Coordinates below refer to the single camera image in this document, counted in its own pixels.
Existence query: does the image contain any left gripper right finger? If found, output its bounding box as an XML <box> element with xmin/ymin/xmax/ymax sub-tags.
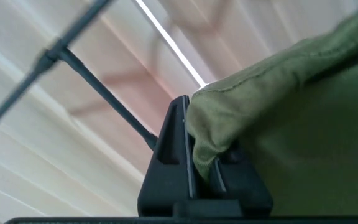
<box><xmin>209</xmin><ymin>146</ymin><xmax>273</xmax><ymax>217</ymax></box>

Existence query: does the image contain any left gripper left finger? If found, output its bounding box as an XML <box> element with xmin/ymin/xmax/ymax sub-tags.
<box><xmin>137</xmin><ymin>95</ymin><xmax>197</xmax><ymax>217</ymax></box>

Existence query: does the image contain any green printed shirt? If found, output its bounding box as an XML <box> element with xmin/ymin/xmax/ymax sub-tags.
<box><xmin>186</xmin><ymin>1</ymin><xmax>358</xmax><ymax>217</ymax></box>

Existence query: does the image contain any black clothes rack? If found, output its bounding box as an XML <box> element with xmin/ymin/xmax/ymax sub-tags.
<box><xmin>0</xmin><ymin>0</ymin><xmax>158</xmax><ymax>152</ymax></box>

